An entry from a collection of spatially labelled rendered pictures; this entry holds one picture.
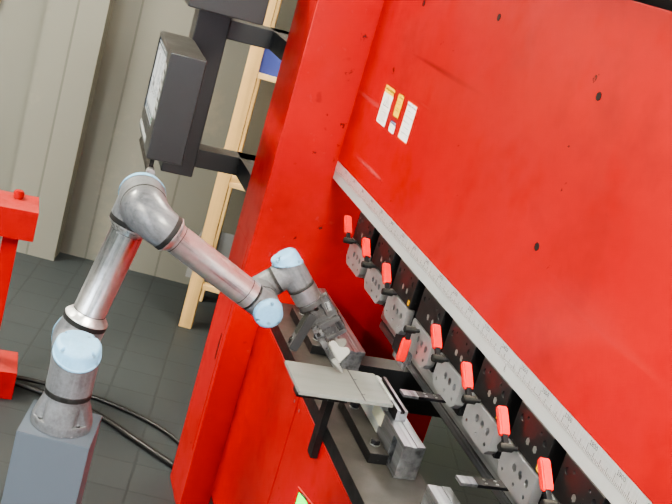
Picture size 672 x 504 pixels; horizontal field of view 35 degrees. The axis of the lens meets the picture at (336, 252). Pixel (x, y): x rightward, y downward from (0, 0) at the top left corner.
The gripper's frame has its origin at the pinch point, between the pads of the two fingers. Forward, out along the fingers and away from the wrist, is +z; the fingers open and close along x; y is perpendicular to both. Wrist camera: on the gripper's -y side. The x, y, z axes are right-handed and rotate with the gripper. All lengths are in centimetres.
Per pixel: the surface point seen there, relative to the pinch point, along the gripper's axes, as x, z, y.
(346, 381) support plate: -5.9, 3.0, 0.6
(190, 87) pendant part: 80, -77, -3
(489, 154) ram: -31, -41, 57
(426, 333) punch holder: -26.5, -7.1, 25.1
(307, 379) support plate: -10.1, -4.5, -7.7
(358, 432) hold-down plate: -13.9, 14.0, -2.7
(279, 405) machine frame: 33.8, 16.4, -23.8
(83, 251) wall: 321, -2, -116
